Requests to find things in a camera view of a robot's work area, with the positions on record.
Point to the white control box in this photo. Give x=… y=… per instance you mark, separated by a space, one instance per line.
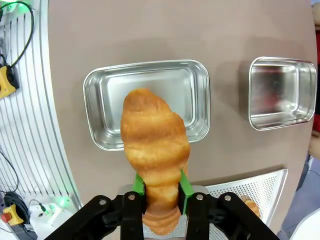
x=48 y=211

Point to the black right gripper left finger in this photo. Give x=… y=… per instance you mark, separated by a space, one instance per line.
x=130 y=212

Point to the golden brown croissant bread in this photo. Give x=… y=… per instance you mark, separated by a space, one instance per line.
x=152 y=140

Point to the yellow red-button emergency stop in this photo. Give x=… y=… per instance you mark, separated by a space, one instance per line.
x=11 y=215

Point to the yellow emergency stop box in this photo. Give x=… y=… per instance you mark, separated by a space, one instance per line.
x=7 y=80

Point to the perforated metal tray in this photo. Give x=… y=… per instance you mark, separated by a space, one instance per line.
x=265 y=190

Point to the small steel airtight container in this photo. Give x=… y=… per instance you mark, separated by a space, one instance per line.
x=281 y=93

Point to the large steel airtight container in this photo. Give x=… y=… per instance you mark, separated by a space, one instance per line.
x=147 y=105

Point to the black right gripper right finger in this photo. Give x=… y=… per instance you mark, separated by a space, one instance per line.
x=197 y=212

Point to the grooved aluminium table frame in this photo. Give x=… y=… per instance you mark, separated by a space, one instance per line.
x=30 y=112

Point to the small golden bread roll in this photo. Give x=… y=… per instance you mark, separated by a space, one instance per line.
x=252 y=207

